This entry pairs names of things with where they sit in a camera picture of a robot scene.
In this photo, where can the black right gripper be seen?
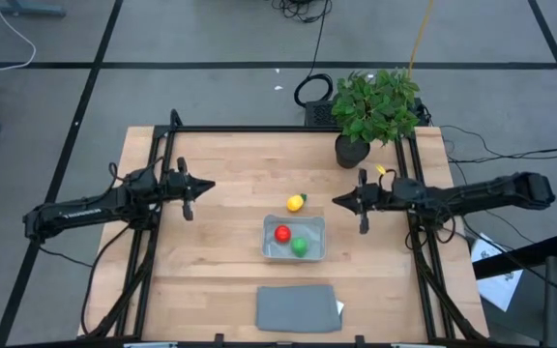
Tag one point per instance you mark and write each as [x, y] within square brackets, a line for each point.
[380, 195]

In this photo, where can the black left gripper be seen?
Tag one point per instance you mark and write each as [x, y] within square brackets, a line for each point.
[182, 186]

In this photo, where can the yellow toy fruit green stem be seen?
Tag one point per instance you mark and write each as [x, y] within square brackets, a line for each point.
[295, 203]

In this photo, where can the green toy pepper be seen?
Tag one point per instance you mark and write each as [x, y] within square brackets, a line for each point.
[300, 247]

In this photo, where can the red toy tomato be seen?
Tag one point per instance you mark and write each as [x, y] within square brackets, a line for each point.
[283, 234]

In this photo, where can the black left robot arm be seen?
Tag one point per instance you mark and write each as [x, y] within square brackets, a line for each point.
[85, 210]

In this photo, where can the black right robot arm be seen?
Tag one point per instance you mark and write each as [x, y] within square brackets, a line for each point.
[477, 195]

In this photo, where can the translucent white tupperware container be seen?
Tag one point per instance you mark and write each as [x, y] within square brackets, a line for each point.
[271, 251]

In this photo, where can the yellow tag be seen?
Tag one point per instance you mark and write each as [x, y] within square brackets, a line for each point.
[381, 169]

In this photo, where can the black plant pot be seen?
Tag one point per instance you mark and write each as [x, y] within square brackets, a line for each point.
[351, 154]

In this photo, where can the black corner clamp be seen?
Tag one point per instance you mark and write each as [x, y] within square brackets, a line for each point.
[176, 118]

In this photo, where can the black computer box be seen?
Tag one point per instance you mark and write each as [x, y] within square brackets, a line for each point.
[318, 113]

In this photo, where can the green leafy plant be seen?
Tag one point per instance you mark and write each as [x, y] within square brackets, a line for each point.
[375, 106]

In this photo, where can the small white paper card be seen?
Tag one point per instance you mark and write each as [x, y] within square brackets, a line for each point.
[340, 307]

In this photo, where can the grey folded cloth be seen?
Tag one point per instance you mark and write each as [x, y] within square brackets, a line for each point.
[298, 309]

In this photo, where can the black table clamp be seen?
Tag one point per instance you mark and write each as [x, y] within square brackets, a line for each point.
[219, 339]
[360, 340]

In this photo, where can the white printed paper sheets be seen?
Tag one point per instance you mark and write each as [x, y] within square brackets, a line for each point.
[498, 285]

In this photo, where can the black slanted bar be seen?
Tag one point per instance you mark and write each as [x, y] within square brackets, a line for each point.
[520, 256]

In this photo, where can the black aluminium table frame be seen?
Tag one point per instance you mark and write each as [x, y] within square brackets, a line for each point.
[278, 128]

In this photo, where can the silver metal bracket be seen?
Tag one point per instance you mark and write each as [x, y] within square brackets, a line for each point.
[150, 345]
[419, 345]

